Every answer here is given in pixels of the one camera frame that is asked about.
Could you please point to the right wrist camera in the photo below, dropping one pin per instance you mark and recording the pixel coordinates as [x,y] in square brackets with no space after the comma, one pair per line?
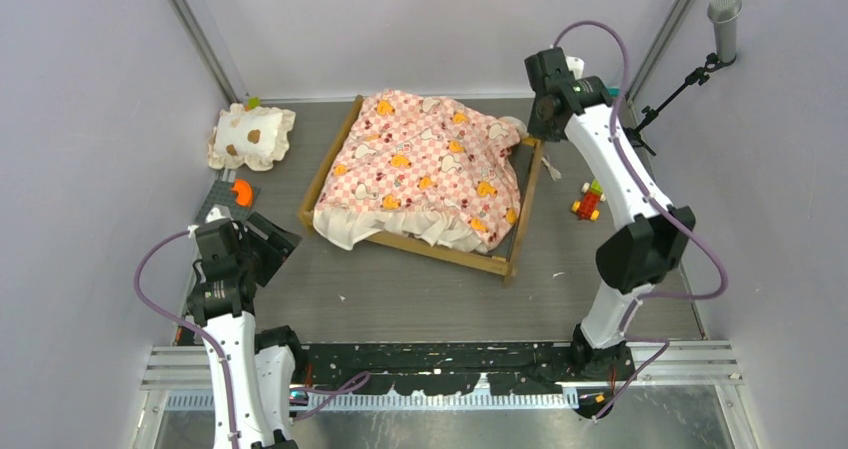
[576,66]

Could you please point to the wooden pet bed frame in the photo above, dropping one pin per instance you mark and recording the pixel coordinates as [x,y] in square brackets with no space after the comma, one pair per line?
[517,221]

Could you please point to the orange curved toy block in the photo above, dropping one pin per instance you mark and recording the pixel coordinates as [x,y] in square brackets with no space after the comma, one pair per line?
[243,192]

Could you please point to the pink checkered duck mattress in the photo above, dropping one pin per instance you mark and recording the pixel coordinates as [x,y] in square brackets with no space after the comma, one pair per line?
[417,168]

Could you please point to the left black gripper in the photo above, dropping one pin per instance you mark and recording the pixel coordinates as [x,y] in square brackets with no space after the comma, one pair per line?
[278,245]

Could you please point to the grey microphone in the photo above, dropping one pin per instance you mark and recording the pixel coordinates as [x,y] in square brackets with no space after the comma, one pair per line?
[723,15]

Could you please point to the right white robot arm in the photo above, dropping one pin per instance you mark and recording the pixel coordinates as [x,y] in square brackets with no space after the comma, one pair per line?
[650,231]

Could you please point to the black microphone stand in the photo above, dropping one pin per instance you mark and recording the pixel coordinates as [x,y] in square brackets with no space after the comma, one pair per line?
[698,76]

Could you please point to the red toy block car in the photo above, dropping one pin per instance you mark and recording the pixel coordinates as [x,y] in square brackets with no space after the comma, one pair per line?
[587,207]

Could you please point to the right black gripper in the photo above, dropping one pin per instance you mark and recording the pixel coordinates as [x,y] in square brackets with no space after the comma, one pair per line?
[538,131]

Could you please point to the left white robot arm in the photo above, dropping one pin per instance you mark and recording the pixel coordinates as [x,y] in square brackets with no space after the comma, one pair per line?
[251,370]

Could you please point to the white ruffled pillow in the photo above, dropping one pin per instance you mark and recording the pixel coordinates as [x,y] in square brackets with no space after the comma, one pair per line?
[257,137]

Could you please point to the grey building baseplate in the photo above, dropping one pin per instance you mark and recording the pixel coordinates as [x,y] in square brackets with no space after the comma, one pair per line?
[220,194]

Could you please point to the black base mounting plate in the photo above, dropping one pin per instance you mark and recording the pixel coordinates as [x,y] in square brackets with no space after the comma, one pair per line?
[441,369]

